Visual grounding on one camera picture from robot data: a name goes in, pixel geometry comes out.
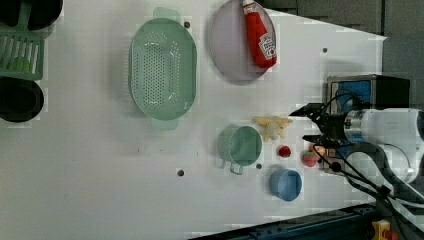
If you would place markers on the blue metal frame rail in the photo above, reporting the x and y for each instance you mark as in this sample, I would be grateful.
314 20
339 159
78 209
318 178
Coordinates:
351 223

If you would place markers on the green mug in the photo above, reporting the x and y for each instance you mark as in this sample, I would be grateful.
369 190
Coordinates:
241 146

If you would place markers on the green dish rack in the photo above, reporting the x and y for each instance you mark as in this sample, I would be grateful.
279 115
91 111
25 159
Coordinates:
22 51

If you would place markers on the yellow plush peeled banana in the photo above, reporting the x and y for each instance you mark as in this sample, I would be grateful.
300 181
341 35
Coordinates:
273 127

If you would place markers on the red plush ketchup bottle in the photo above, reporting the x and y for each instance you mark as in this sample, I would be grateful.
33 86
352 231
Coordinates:
260 41

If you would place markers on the small red toy ball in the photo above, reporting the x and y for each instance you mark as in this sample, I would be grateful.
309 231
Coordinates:
284 152

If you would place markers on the red toy strawberry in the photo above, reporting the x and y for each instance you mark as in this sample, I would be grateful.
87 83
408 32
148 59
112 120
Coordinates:
309 159

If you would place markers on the black bowl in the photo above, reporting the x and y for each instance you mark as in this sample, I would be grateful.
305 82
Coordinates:
20 100

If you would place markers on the green oval colander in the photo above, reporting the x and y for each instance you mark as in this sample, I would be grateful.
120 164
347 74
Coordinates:
162 69

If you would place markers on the black pan top left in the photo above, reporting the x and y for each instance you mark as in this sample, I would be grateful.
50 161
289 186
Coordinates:
43 13

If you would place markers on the blue cup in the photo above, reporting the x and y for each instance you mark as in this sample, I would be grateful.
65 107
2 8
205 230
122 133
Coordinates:
285 184

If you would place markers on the grey round plate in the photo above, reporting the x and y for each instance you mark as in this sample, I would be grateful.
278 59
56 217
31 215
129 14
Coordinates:
229 44

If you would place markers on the yellow red emergency button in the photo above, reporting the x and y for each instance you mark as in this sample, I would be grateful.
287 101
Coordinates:
383 231

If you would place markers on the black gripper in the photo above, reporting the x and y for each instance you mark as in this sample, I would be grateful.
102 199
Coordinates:
330 125

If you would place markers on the orange toy slice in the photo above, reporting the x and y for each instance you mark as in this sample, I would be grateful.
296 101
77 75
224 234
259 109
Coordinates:
320 149

